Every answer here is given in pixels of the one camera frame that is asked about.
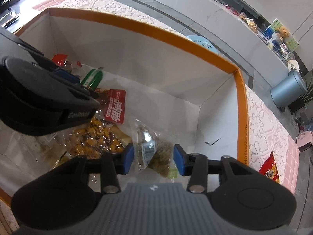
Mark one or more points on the green printed card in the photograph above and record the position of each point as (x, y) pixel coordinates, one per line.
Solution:
(276, 24)

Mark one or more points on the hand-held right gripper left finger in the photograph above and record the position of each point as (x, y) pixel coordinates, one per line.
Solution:
(128, 159)

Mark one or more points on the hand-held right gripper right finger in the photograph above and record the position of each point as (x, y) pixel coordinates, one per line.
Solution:
(179, 160)

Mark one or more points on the light blue stool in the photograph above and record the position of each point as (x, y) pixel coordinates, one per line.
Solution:
(203, 42)

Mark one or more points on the clear bag of yellow-brown snack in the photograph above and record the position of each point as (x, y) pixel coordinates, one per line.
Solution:
(97, 139)

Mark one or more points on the white round disc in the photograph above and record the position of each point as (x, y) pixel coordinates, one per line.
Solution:
(293, 64)

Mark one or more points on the blue and white box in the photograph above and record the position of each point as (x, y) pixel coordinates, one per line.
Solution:
(268, 34)

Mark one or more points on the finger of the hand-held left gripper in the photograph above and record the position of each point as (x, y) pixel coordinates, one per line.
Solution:
(67, 76)
(85, 93)

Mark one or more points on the snack packs on console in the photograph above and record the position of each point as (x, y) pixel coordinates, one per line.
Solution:
(249, 22)

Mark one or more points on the black soundbar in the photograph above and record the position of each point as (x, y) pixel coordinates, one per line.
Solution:
(234, 1)

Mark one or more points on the clear packet with red top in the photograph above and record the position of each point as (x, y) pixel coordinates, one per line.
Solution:
(60, 58)

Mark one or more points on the brown teddy bear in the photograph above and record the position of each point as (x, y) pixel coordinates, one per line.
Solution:
(283, 33)

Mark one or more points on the clear bag of white balls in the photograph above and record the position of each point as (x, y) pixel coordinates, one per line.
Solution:
(91, 78)

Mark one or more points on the pink space heater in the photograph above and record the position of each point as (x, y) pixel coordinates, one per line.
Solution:
(305, 140)

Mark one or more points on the potted plant with long leaves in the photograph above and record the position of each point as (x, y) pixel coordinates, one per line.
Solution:
(298, 105)

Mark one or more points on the red snack bag yellow print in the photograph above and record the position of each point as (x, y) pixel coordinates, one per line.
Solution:
(270, 170)

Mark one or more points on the clear bag of brown clusters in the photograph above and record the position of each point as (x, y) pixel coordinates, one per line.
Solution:
(159, 156)

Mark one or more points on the blue-grey trash bin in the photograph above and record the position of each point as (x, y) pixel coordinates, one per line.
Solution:
(288, 88)

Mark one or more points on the orange cardboard box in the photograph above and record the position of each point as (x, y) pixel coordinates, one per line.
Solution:
(171, 33)

